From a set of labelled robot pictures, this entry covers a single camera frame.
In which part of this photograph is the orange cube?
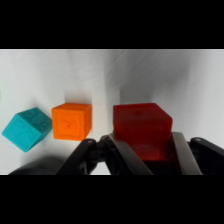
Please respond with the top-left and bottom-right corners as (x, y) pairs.
(50, 102), (93, 142)

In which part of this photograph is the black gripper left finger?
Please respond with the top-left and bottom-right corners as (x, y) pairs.
(55, 134), (155, 176)

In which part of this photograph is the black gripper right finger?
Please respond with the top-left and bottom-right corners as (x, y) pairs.
(170, 131), (224, 176)

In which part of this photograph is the teal cube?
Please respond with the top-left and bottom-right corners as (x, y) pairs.
(1, 106), (54, 154)

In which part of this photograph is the red cube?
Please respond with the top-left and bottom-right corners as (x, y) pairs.
(112, 102), (174, 162)

